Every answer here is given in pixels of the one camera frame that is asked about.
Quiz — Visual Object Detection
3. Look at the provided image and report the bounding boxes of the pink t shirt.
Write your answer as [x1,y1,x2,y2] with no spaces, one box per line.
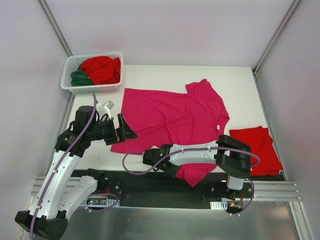
[110,79,230,188]

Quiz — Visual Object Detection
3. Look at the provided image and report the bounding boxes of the white perforated plastic basket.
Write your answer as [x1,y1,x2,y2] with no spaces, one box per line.
[60,52,124,94]

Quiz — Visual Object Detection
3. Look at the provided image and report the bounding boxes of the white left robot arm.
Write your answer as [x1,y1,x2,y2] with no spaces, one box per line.
[14,105,138,240]

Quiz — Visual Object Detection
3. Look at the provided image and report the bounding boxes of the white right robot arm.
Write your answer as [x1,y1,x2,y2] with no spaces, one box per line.
[142,135,253,198]

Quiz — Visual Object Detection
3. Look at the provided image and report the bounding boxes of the green t shirt in basket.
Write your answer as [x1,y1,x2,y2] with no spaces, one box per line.
[70,70,94,87]

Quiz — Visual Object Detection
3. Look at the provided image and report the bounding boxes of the red t shirt in basket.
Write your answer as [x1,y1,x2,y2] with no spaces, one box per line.
[80,56,121,85]

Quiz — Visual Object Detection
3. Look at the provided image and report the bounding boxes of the folded red t shirt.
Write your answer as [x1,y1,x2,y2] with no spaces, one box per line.
[229,126,284,176]

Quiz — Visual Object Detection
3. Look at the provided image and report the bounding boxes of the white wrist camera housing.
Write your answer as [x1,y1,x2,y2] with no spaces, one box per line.
[96,101,115,115]

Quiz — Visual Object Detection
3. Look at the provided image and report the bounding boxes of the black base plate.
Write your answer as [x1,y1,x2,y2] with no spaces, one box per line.
[50,169,261,209]

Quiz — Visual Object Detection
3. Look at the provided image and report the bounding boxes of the left aluminium frame post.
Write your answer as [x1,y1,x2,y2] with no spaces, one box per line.
[37,0,74,57]

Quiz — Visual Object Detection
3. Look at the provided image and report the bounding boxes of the aluminium frame post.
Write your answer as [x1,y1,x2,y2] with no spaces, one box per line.
[37,0,74,57]
[252,0,303,75]

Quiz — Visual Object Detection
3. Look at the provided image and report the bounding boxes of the right aluminium frame post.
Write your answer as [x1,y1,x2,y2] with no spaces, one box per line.
[252,0,303,75]

